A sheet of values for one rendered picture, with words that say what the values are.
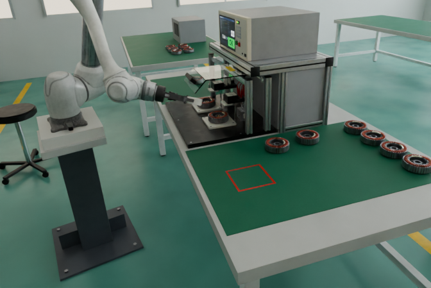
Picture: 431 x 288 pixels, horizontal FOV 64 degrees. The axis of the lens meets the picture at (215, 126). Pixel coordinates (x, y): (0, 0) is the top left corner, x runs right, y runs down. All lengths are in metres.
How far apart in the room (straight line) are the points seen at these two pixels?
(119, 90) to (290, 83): 0.83
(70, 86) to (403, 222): 1.56
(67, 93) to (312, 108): 1.25
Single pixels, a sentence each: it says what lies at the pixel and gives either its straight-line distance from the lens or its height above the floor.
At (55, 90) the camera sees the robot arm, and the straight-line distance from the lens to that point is 1.88.
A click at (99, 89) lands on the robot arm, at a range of 2.01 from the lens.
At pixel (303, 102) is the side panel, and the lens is 1.81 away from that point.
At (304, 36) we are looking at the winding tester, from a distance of 1.83.
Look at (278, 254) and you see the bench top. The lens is 1.11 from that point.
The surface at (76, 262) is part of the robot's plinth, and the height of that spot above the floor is 0.02.
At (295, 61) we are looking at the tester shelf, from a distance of 1.70.
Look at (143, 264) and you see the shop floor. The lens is 2.18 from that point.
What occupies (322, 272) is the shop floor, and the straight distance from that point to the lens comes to 2.12.
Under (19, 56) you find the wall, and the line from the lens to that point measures 6.63.
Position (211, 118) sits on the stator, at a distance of 1.83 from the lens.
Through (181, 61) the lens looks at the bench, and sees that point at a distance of 3.37.
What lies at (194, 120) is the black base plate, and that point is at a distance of 1.92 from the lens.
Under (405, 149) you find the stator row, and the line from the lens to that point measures 1.69.
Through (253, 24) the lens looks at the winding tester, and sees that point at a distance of 1.69.
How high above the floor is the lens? 1.53
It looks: 24 degrees down
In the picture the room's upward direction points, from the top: 3 degrees counter-clockwise
